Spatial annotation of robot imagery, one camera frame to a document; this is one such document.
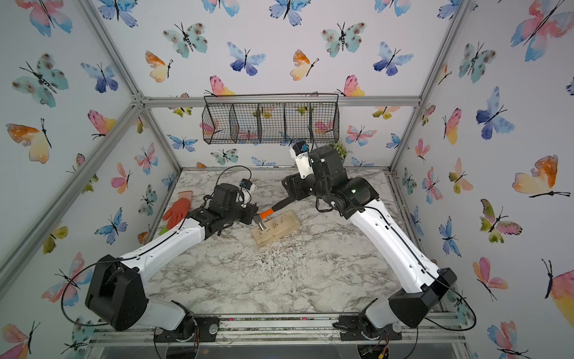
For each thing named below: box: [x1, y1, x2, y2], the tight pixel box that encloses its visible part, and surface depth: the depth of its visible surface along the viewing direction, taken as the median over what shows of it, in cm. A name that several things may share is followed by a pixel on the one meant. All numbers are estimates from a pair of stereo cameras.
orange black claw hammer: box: [253, 197, 297, 232], surface depth 80 cm
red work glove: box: [162, 190, 193, 230], surface depth 106 cm
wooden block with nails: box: [250, 210, 301, 248], surface depth 96 cm
